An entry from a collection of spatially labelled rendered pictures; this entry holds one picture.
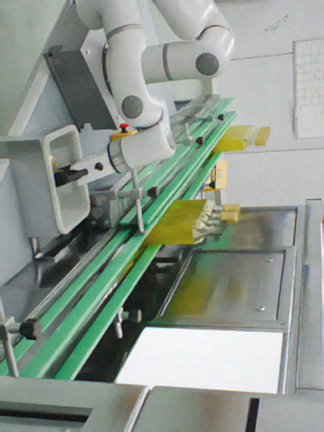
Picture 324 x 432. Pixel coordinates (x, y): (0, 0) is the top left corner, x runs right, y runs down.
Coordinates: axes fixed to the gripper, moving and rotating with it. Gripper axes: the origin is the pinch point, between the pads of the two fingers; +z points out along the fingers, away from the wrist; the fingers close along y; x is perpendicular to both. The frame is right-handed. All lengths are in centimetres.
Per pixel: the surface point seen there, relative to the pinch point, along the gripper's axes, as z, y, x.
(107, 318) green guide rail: -8.3, -20.8, -28.3
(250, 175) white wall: 76, 603, -166
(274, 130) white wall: 27, 604, -118
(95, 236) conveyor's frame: -0.6, 2.9, -17.2
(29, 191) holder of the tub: 2.3, -10.8, 0.6
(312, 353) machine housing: -45, -15, -48
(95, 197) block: -2.2, 8.1, -9.0
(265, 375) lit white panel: -37, -25, -45
